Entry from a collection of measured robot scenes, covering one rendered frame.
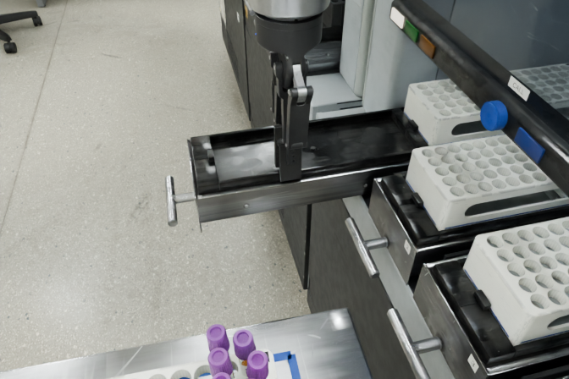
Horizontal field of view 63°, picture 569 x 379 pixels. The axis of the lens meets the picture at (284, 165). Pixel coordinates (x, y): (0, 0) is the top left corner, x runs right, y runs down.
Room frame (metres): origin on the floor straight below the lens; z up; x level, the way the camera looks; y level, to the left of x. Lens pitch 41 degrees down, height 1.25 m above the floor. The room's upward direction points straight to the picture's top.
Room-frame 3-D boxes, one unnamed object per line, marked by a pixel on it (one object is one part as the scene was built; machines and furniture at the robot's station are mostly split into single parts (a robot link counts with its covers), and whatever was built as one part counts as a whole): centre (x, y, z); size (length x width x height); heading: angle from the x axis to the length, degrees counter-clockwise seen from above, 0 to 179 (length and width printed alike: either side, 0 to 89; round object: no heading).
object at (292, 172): (0.48, -0.01, 0.84); 0.03 x 0.01 x 0.07; 104
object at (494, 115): (0.39, -0.21, 0.98); 0.03 x 0.01 x 0.03; 14
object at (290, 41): (0.50, 0.00, 1.00); 0.08 x 0.07 x 0.09; 14
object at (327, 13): (0.98, -0.09, 0.85); 0.12 x 0.02 x 0.06; 14
